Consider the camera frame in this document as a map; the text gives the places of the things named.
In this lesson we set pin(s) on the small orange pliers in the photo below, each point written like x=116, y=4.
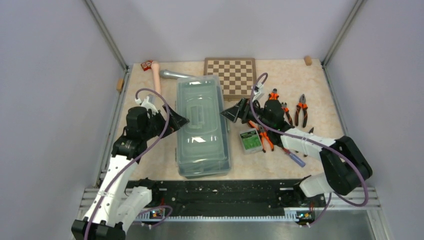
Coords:
x=286, y=111

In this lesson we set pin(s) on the green screw bit box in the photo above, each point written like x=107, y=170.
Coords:
x=250, y=141

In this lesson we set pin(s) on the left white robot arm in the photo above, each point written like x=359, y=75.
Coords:
x=109, y=217

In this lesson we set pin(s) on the wooden block at left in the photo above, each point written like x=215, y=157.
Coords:
x=120, y=85

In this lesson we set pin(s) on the blue handled screwdriver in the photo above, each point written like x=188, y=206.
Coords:
x=294, y=157

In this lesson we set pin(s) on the aluminium frame post right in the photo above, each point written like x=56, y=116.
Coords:
x=358, y=5

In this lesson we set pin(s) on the orange long nose pliers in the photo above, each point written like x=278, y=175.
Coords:
x=263, y=136

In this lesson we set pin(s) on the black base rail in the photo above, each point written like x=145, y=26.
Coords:
x=226, y=198

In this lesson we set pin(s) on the wooden chessboard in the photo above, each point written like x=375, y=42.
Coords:
x=236, y=75

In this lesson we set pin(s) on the wooden handle hammer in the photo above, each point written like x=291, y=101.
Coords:
x=159, y=74

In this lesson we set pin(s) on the green plastic tool box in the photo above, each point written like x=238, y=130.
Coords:
x=202, y=126

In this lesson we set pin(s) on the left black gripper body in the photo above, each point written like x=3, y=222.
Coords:
x=147, y=131

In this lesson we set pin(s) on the aluminium frame post left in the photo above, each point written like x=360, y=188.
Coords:
x=104, y=31

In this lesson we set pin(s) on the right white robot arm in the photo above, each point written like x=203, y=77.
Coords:
x=345, y=167

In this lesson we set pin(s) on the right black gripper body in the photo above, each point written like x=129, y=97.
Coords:
x=259, y=113

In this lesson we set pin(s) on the small red printed box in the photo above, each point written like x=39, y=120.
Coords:
x=146, y=65

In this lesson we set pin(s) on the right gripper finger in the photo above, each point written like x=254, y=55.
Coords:
x=233, y=116
x=239, y=109

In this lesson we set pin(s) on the orange diagonal cutters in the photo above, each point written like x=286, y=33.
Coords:
x=273, y=95

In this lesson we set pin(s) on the aluminium frame post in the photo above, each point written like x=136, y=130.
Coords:
x=358, y=5
x=104, y=31

